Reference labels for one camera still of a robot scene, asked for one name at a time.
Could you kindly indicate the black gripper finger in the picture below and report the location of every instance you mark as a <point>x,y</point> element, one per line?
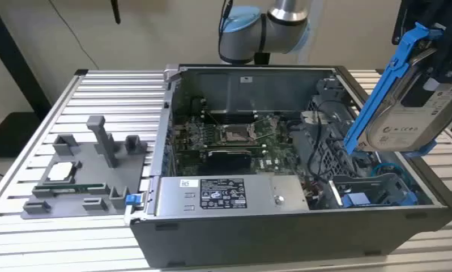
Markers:
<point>419,93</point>

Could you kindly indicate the hard disk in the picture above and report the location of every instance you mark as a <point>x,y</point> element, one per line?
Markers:
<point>400,124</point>

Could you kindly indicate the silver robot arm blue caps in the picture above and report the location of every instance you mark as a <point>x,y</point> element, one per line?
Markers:
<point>244,42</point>

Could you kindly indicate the gray disk bay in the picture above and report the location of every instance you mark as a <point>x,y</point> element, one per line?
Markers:
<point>377,184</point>

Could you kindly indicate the gray perforated drive cage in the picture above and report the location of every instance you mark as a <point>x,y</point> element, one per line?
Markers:
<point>335,158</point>

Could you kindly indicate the blue plastic carrier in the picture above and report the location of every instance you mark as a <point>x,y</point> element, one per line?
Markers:
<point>356,199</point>

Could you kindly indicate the green motherboard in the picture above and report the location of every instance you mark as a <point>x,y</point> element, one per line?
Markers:
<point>275,147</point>

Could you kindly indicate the CPU socket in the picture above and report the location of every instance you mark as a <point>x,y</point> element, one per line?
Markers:
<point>235,134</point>

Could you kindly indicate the black graphics card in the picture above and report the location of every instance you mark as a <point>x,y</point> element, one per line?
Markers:
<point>228,164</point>

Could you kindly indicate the black open PC case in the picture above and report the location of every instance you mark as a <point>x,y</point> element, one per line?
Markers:
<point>248,241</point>

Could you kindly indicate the silver power supply with label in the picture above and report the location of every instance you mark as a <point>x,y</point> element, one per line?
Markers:
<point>172,195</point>

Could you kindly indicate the blue case latch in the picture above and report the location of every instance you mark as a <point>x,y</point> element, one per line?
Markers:
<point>131,199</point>

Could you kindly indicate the gray parts rack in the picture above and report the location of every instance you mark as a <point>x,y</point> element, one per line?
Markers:
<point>93,175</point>

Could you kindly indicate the green RAM stick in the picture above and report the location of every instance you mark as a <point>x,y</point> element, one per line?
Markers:
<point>79,187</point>

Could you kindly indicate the silver CPU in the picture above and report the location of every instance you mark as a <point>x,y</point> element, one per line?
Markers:
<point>61,171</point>

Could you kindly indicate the black floor box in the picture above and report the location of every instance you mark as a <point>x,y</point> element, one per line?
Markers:
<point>11,136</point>

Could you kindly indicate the black metal frame post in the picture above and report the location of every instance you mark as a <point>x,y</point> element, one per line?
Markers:
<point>11,51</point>

